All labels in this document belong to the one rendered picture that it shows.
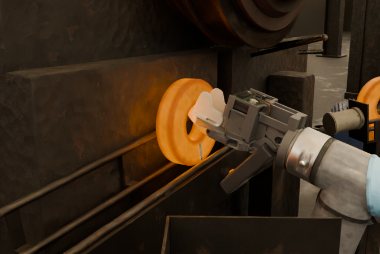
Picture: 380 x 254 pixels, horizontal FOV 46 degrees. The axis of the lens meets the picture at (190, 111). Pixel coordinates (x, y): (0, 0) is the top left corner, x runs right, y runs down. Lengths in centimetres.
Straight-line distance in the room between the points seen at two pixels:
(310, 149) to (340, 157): 4
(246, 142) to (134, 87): 21
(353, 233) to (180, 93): 34
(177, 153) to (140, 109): 10
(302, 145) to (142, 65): 29
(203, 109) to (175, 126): 6
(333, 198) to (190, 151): 26
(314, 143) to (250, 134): 10
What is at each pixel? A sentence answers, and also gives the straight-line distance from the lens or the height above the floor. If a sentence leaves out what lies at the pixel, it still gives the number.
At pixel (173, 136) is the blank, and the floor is 75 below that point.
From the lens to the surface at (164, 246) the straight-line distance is 47.
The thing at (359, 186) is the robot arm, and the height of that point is 73.
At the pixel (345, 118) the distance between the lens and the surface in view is 121.
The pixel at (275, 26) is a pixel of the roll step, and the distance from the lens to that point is 91.
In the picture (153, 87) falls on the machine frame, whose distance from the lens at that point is 78.
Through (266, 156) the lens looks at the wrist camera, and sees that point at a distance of 69.
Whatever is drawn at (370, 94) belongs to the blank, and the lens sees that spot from 125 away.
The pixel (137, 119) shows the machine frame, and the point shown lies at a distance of 76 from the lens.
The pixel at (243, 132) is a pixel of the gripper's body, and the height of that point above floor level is 77.
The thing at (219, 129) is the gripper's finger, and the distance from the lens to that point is 71.
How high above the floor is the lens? 96
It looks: 13 degrees down
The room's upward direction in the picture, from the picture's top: straight up
